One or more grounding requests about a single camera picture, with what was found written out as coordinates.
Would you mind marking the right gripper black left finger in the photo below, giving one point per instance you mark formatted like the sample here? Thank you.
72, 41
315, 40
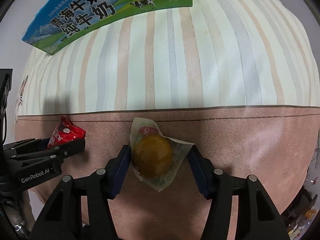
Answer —
79, 209

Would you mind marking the brown egg snack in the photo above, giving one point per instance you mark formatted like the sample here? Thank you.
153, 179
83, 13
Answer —
155, 158

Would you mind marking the cardboard milk carton box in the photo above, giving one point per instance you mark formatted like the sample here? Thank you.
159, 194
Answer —
60, 22

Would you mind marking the red triangular snack packet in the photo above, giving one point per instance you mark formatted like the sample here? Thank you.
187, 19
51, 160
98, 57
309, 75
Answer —
65, 132

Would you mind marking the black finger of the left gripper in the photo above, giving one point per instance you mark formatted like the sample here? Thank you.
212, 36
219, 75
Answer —
26, 146
60, 152

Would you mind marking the striped cat print blanket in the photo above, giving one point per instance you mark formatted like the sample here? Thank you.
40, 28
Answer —
238, 78

